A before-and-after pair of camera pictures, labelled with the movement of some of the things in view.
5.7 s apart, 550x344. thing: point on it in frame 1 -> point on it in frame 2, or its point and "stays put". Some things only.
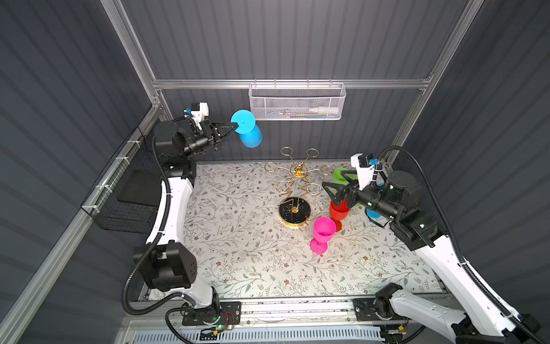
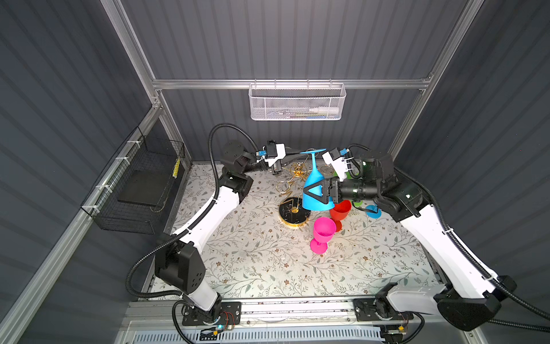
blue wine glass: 250,133 -> 309,202
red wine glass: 338,213 stays put
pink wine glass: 324,228 stays put
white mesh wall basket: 293,102 stays put
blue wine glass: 371,213 stays put
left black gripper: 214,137 -> 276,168
